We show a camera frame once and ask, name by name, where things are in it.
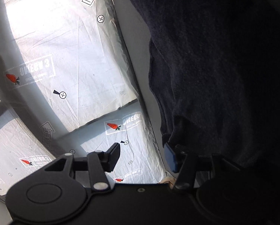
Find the white carrot print bedsheet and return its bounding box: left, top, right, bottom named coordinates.
left=0, top=0, right=169, bottom=198

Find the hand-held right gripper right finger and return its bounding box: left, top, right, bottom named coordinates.
left=165, top=143, right=241, bottom=190

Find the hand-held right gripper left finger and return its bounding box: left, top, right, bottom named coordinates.
left=44, top=143, right=121, bottom=191

